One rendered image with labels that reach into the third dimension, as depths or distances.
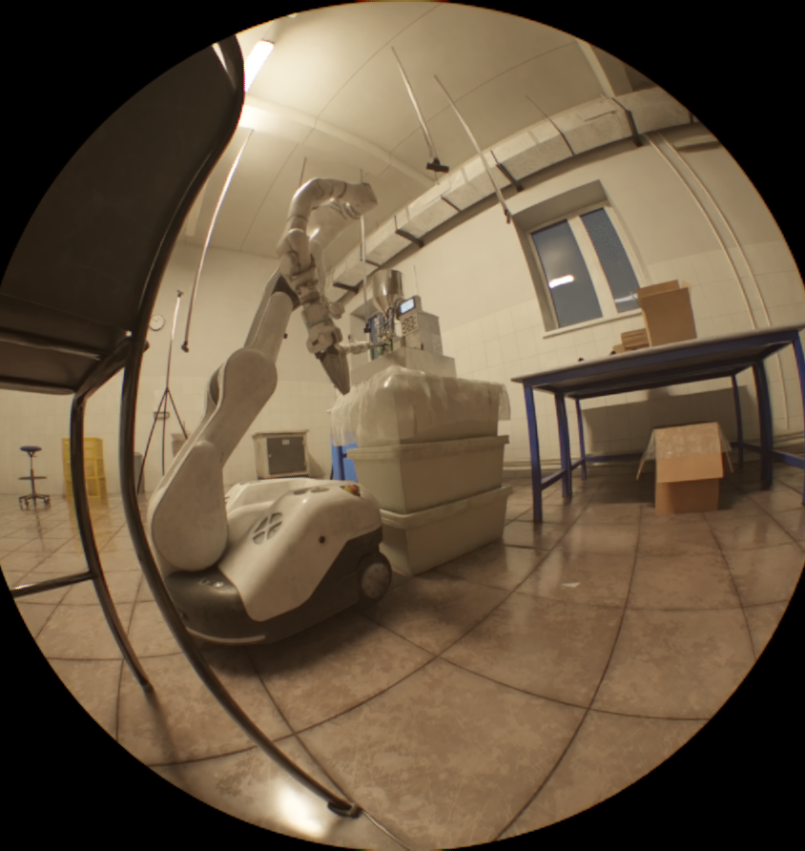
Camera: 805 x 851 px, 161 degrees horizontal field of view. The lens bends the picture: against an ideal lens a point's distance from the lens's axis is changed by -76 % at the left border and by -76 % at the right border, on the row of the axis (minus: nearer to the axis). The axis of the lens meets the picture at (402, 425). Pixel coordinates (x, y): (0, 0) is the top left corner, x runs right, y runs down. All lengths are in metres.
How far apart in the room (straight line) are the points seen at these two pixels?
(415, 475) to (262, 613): 0.62
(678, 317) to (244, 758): 1.93
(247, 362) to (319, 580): 0.55
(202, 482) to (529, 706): 0.76
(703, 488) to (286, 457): 4.68
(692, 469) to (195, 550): 1.72
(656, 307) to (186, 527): 1.85
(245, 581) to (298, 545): 0.14
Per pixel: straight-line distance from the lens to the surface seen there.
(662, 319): 1.58
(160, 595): 0.30
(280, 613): 0.64
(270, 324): 0.89
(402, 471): 0.91
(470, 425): 1.14
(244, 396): 0.74
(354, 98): 4.32
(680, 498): 1.57
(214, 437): 0.70
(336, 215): 1.32
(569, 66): 4.69
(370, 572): 0.79
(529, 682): 0.62
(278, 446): 4.56
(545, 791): 0.50
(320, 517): 0.64
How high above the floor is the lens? 0.46
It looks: 4 degrees up
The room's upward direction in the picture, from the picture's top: 5 degrees counter-clockwise
